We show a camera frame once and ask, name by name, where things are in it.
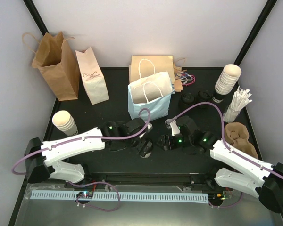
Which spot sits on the black left frame post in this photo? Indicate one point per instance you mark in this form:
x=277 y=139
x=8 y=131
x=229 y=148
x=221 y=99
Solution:
x=36 y=16

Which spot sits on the flat bags with coloured handles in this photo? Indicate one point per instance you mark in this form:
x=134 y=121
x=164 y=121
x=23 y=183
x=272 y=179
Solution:
x=182 y=78

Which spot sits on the black frame post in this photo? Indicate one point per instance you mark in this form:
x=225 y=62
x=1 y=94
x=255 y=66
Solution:
x=268 y=7
x=36 y=16

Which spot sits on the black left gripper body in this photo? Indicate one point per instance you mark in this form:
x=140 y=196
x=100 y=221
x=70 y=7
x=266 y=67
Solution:
x=139 y=147

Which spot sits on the right stack black lids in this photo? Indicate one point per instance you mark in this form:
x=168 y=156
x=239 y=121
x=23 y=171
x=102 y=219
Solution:
x=203 y=96

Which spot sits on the stack black lids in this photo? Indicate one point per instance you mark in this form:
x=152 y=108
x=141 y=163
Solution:
x=186 y=100
x=203 y=96

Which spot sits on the brown kraft paper bag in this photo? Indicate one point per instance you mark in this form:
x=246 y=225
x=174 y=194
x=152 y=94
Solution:
x=57 y=64

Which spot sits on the black right frame post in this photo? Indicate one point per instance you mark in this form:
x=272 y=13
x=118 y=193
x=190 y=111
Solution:
x=268 y=7

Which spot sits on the stack of white paper cups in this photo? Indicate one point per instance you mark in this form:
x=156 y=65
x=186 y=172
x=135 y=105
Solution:
x=226 y=81

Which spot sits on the light blue slotted cable duct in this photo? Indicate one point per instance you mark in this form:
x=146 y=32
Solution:
x=121 y=196

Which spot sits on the pink cream paper bag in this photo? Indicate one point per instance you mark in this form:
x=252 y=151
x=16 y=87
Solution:
x=92 y=76

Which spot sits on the bundle of white straws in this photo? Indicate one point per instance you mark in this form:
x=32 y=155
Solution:
x=241 y=98

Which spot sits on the single white paper cup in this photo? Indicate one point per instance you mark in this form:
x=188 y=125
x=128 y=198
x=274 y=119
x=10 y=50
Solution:
x=145 y=155

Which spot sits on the flat tan paper bag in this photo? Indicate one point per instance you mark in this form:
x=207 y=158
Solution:
x=149 y=65

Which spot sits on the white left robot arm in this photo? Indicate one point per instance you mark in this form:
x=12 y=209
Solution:
x=47 y=160

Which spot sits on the light blue paper bag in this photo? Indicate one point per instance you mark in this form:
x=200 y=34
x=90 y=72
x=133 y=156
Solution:
x=152 y=92

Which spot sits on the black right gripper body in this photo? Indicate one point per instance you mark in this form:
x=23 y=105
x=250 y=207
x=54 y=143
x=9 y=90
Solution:
x=173 y=144

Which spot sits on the small lit circuit board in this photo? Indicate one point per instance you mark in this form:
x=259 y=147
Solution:
x=84 y=194

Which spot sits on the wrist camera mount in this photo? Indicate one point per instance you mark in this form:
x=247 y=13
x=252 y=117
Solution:
x=149 y=127
x=171 y=124

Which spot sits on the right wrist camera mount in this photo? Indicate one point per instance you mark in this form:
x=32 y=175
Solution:
x=171 y=124

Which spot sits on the left stack black lids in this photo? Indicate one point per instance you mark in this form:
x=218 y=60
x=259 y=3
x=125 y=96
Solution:
x=186 y=100

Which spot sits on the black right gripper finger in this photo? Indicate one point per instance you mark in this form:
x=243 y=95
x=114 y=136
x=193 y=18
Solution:
x=161 y=145
x=162 y=139

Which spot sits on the paper cup near left arm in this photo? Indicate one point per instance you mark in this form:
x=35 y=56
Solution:
x=64 y=122

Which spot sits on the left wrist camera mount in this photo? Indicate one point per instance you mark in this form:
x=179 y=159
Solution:
x=149 y=127

